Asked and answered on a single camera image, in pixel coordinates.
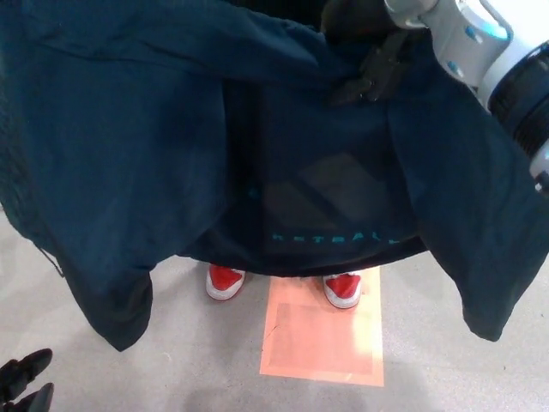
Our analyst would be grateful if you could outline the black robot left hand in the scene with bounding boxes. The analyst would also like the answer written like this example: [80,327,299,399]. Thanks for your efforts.
[0,348,56,412]

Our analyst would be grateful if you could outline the dark teal coat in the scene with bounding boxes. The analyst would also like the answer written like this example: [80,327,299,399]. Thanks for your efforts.
[0,0,549,353]

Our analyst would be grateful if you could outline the red and white sneaker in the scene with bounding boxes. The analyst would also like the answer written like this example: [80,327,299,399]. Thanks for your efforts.
[205,264,246,300]
[321,272,365,309]

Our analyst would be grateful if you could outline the orange floor tape rectangle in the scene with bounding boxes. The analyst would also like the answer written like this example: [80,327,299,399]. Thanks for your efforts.
[258,268,384,379]

